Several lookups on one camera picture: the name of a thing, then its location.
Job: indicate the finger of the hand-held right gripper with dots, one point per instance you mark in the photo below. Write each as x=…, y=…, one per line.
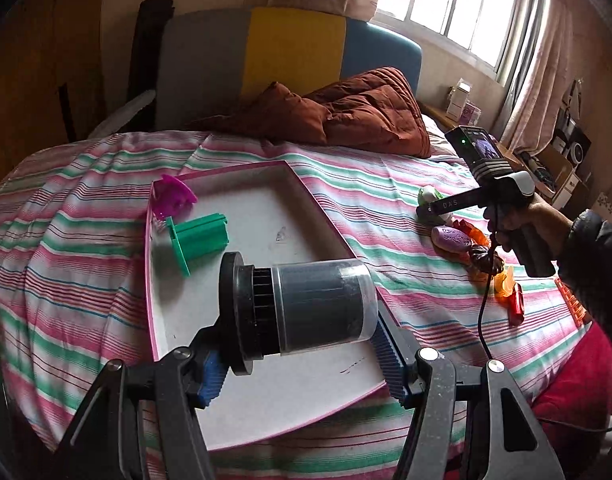
x=450, y=205

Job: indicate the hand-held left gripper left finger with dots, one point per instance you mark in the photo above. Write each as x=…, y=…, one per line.
x=213, y=375

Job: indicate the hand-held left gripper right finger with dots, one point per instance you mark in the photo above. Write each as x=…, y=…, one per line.
x=385, y=350

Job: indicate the green and white plastic device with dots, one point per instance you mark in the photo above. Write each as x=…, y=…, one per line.
x=430, y=195

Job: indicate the purple carved case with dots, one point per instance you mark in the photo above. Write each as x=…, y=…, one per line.
x=450, y=237

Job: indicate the dark brown flower-shaped ornament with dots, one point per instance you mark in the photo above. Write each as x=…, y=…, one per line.
x=480, y=257

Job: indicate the black cylinder with clear cap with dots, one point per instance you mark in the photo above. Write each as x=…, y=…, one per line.
x=311, y=305

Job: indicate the red metallic cylinder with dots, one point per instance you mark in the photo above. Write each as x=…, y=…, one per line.
x=516, y=305

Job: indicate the orange ridged plastic piece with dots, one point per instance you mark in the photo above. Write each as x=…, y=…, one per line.
x=570, y=302

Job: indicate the white box with pink rim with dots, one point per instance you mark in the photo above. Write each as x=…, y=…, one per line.
x=286, y=220

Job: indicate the person's right forearm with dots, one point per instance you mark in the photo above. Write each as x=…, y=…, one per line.
x=595, y=260

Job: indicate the person's right hand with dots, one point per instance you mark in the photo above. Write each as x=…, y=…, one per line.
x=540, y=220

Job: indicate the red-orange plastic toy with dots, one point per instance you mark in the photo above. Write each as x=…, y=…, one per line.
x=473, y=232

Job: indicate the white pillow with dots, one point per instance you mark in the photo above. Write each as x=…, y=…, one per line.
x=438, y=135

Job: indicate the pink carton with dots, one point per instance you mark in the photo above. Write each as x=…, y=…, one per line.
x=471, y=112

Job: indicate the wooden bedside table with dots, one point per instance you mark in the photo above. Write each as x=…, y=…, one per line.
x=440, y=116

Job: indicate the white carton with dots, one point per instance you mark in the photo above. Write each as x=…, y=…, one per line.
x=458, y=97

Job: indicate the orange translucent toy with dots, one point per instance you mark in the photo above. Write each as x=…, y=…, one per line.
x=505, y=285

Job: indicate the black electronic device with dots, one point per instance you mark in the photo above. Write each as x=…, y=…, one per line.
x=578, y=147

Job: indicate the brown quilt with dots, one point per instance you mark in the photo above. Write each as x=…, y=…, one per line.
x=366, y=110

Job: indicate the green plastic spool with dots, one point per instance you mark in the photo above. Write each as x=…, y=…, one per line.
x=201, y=237

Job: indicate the magenta plastic spool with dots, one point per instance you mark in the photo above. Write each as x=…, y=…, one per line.
x=173, y=195

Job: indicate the striped bedsheet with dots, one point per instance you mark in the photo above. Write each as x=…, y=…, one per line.
x=86, y=240

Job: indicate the red fleece cloth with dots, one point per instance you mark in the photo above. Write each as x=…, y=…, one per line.
x=580, y=390

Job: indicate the grey yellow blue headboard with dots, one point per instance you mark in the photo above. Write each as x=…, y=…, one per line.
x=286, y=50

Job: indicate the wooden wardrobe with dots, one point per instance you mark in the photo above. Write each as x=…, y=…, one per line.
x=36, y=60

